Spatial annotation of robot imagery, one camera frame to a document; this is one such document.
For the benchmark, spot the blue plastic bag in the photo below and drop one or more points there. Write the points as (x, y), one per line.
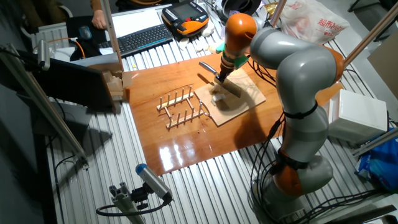
(382, 165)

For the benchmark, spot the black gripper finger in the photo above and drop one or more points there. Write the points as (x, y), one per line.
(218, 79)
(224, 80)

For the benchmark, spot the large varnished wooden board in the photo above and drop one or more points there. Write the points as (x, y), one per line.
(174, 146)

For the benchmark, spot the brown cardboard pieces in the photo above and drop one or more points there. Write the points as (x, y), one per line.
(115, 84)

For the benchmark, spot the black round object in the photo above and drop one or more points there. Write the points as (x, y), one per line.
(241, 7)

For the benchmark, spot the dark computer mouse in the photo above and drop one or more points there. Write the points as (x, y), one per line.
(85, 32)

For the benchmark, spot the tan upright frame post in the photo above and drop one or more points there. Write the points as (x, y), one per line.
(110, 31)

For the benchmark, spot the aluminium pole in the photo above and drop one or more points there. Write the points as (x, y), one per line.
(277, 12)

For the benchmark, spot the brown cardboard panel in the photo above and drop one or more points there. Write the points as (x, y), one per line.
(385, 65)

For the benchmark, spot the black computer keyboard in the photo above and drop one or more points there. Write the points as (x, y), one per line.
(143, 39)

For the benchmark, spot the white red-print plastic bag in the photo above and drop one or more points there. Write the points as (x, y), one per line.
(317, 21)

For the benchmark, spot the light wooden cutting board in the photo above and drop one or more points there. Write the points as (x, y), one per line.
(248, 102)

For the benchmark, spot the aluminium frame strut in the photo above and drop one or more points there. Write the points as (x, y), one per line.
(376, 141)
(376, 29)
(46, 109)

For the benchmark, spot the black flat monitor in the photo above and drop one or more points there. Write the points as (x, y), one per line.
(71, 84)

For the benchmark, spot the large white radish chunk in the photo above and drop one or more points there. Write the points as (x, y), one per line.
(207, 29)

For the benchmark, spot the silver depth camera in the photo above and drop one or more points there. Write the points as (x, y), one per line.
(43, 56)

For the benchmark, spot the person's bare hand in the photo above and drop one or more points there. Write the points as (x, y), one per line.
(99, 20)

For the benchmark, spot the silver camera with blue end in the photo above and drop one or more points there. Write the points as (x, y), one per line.
(152, 180)

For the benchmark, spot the orange black teach pendant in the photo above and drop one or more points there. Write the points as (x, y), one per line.
(186, 18)

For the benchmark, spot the steel cleaver knife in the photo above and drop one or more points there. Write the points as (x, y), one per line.
(231, 87)

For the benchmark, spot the black camera clamp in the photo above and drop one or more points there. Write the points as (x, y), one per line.
(140, 196)

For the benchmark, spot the forearm in brown sleeve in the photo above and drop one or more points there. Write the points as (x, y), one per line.
(95, 3)

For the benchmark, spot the black mouse pad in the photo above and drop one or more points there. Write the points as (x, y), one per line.
(73, 28)

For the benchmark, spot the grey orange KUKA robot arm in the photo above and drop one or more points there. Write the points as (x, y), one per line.
(304, 71)

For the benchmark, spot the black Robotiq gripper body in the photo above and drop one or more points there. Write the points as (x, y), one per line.
(224, 72)

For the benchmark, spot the wooden peg dish rack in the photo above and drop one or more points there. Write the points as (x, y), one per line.
(174, 102)

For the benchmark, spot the white plastic box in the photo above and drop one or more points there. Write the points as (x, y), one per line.
(357, 115)

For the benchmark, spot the aluminium profile camera mount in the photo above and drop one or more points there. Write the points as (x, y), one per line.
(124, 202)

